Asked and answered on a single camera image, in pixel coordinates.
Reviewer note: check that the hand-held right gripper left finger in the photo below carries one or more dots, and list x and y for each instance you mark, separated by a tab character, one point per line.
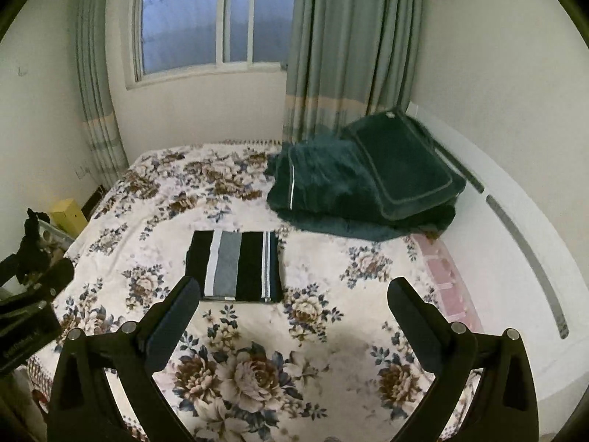
177	313

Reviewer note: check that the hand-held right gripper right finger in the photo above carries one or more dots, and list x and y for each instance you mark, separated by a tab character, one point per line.
412	313

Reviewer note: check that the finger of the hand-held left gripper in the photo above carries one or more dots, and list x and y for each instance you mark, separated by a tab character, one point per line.
32	244

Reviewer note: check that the striped black white grey garment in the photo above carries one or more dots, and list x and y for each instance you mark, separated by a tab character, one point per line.
248	262

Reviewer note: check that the white plastic basket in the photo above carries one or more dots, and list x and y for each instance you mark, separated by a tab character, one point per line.
57	237

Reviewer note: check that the yellow box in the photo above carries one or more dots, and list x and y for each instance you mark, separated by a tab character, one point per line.
66	214

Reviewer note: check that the pink mattress cover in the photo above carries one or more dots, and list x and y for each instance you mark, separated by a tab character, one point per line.
441	271

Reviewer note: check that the white bed headboard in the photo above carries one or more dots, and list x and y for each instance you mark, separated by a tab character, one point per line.
497	285

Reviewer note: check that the white floral bed sheet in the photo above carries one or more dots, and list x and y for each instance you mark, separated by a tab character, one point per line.
257	377

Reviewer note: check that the dark green pillow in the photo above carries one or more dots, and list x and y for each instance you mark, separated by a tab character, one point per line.
400	161

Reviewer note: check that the grey-green curtain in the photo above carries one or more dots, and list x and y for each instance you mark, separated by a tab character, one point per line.
94	101
349	55

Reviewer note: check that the dark green blanket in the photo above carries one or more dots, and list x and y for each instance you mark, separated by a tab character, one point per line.
317	184

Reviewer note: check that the white framed window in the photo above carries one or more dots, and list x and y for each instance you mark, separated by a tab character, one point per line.
184	18

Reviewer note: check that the white wall socket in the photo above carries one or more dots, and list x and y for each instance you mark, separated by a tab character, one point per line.
81	173

